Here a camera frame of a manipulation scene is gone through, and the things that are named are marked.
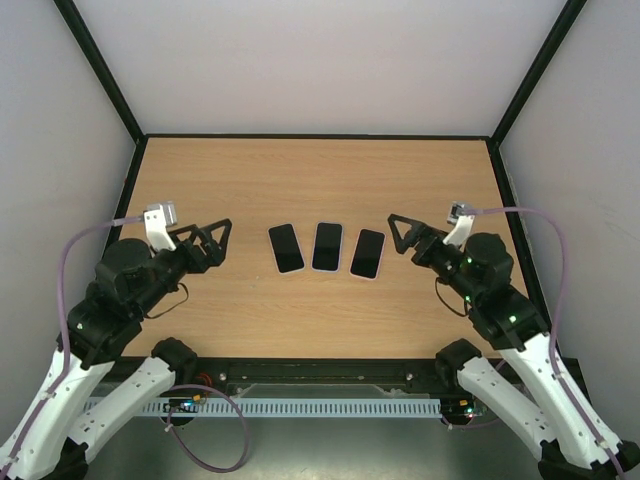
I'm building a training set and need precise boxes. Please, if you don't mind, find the pink phone case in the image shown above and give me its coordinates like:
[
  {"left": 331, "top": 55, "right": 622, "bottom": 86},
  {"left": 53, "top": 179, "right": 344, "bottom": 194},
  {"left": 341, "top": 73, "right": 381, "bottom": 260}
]
[{"left": 348, "top": 228, "right": 387, "bottom": 281}]

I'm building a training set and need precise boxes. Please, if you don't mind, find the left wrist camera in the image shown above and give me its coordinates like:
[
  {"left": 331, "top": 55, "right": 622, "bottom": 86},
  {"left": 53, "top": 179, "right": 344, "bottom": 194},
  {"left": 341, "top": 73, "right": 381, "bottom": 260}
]
[{"left": 143, "top": 201, "right": 178, "bottom": 252}]

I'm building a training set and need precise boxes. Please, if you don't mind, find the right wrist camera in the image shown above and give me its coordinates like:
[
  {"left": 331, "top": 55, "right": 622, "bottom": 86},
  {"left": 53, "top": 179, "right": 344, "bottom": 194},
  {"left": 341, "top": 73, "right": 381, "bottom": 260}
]
[{"left": 443, "top": 202, "right": 475, "bottom": 247}]

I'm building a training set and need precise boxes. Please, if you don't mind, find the black frame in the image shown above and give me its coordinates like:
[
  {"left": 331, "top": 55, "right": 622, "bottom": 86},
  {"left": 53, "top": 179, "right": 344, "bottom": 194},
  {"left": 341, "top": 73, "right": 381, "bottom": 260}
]
[{"left": 0, "top": 0, "right": 640, "bottom": 480}]

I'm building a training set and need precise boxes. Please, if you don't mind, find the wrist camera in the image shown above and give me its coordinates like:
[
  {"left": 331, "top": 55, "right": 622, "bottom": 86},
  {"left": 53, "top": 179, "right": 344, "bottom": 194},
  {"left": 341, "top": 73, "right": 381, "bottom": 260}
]
[
  {"left": 443, "top": 202, "right": 475, "bottom": 247},
  {"left": 143, "top": 201, "right": 178, "bottom": 252}
]

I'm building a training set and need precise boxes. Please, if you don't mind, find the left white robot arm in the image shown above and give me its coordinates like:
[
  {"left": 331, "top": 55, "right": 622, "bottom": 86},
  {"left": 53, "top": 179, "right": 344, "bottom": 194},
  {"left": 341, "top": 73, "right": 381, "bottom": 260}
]
[{"left": 1, "top": 213, "right": 232, "bottom": 479}]

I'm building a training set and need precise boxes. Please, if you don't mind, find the light blue cable duct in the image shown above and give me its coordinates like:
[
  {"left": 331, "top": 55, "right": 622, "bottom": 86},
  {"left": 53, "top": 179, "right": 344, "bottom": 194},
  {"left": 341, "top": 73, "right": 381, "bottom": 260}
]
[{"left": 87, "top": 397, "right": 443, "bottom": 418}]

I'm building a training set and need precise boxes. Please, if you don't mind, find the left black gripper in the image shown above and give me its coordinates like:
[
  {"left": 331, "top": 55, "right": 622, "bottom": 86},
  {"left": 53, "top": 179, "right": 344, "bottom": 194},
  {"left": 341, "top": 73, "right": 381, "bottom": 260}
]
[{"left": 131, "top": 219, "right": 232, "bottom": 317}]

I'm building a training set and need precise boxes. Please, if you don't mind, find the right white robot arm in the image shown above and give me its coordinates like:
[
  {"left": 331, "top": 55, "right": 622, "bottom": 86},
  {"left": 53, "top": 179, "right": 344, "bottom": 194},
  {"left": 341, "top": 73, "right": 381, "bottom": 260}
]
[{"left": 388, "top": 205, "right": 639, "bottom": 479}]

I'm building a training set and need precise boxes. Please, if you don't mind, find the lavender phone case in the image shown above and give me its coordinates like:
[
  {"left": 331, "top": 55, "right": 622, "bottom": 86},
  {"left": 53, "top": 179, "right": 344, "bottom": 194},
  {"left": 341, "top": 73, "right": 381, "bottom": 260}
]
[{"left": 310, "top": 222, "right": 346, "bottom": 274}]

